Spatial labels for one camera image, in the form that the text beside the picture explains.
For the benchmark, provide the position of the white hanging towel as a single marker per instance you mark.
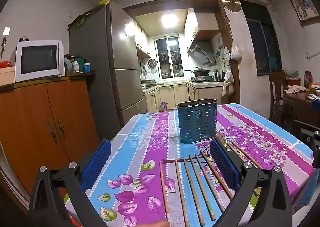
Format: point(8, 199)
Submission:
point(226, 53)

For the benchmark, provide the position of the orange wooden cabinet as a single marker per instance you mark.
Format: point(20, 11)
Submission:
point(37, 121)

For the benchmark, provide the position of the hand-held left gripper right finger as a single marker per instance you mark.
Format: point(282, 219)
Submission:
point(225, 164)

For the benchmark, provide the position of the yellow object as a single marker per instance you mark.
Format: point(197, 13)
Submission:
point(103, 2)

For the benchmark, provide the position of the white plastic bag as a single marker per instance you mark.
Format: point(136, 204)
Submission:
point(236, 53)

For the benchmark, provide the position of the kitchen wall cabinet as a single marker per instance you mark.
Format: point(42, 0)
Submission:
point(200, 24)
point(142, 41)

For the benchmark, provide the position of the black alarm clock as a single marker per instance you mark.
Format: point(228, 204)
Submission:
point(23, 39)

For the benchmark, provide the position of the hanging wall ornament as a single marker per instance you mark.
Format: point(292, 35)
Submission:
point(3, 46)

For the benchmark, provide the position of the pink cloth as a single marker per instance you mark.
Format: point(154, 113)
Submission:
point(296, 88)

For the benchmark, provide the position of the brown wooden chair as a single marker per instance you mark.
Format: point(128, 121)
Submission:
point(277, 86)

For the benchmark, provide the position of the purple blue floral tablecloth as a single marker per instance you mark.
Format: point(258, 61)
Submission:
point(155, 141)

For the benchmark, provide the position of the steel range hood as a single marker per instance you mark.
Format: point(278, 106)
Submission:
point(201, 53)

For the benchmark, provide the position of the grey rice cooker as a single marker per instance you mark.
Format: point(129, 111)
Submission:
point(148, 82)

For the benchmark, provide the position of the white microwave oven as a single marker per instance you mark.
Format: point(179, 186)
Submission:
point(37, 59)

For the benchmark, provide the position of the round metal strainer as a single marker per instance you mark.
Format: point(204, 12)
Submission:
point(152, 63)

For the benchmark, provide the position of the beige box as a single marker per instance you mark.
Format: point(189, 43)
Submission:
point(7, 76)

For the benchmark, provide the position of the grey refrigerator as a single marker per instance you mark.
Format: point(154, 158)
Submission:
point(120, 54)

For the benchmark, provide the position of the framed wall picture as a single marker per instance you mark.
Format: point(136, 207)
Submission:
point(303, 7)

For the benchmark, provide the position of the wooden chopstick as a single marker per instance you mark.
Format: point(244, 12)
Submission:
point(180, 192)
point(236, 153)
point(193, 192)
point(209, 182)
point(215, 174)
point(163, 192)
point(247, 155)
point(201, 187)

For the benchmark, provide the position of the gas stove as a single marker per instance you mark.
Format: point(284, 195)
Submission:
point(201, 78)

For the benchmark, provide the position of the person's left hand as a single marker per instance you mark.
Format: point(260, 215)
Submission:
point(160, 224)

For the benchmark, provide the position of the barred kitchen window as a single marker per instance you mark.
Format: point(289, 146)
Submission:
point(170, 56)

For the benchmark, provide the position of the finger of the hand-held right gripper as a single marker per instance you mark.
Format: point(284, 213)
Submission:
point(317, 146)

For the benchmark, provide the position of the red patterned vase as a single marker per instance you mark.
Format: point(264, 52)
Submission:
point(308, 79)

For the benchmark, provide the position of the steel kettle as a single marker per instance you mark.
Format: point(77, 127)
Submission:
point(217, 76)

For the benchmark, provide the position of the dark curtained window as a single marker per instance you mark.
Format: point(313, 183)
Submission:
point(263, 46)

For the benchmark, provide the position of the colourful bottle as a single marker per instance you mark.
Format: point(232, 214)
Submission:
point(163, 107)

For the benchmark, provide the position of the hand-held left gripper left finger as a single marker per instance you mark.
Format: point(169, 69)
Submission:
point(97, 162)

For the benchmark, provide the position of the hanging cloth bags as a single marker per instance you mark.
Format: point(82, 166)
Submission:
point(228, 84)

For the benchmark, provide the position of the white bottle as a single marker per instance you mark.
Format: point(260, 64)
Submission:
point(76, 67)

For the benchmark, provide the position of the square ceiling light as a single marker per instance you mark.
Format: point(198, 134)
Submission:
point(169, 20)

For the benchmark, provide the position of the blue jar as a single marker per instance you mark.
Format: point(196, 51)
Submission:
point(86, 68)

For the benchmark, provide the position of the black wok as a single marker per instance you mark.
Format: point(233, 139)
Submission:
point(198, 71)

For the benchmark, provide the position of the red object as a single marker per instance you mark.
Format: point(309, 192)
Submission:
point(5, 64)

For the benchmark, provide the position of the blue slotted utensil holder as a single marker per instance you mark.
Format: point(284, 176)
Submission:
point(197, 121)

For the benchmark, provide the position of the dark wooden table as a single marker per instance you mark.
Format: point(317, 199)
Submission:
point(300, 104)

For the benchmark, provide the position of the green container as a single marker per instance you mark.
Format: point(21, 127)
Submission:
point(81, 61)

